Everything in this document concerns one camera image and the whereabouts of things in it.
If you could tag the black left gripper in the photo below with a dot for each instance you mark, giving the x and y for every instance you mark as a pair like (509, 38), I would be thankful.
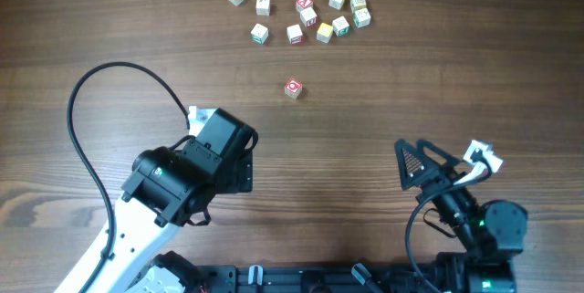
(246, 171)

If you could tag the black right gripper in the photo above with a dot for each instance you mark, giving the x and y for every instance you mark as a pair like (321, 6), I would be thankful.
(431, 179)

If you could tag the red Q letter block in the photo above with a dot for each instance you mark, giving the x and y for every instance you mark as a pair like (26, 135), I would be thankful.
(293, 88)

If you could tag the yellow topped wooden block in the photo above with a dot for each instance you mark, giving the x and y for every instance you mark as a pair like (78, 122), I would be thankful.
(324, 33)

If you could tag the white red H block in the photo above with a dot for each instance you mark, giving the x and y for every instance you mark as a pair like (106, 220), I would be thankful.
(308, 17)

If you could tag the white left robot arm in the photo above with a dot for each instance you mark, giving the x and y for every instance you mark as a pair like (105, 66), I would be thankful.
(167, 186)

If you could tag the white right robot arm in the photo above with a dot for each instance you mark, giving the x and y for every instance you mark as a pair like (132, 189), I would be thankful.
(491, 233)

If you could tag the white green Z block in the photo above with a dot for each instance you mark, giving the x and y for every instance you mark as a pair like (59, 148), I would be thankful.
(259, 33)

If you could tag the white red Y block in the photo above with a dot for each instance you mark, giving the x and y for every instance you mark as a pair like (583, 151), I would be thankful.
(294, 34)

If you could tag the red A letter block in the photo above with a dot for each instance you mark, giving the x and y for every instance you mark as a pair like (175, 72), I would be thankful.
(303, 4)

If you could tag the white green E block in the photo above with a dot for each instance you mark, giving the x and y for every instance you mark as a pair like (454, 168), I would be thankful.
(341, 26)

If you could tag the white 8 number block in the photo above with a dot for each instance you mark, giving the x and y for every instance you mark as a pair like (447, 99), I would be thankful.
(362, 17)

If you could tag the cream yellow-sided block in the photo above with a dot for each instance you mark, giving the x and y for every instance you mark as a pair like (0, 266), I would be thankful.
(356, 5)

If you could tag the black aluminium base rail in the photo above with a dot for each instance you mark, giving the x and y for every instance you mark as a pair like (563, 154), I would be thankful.
(334, 279)

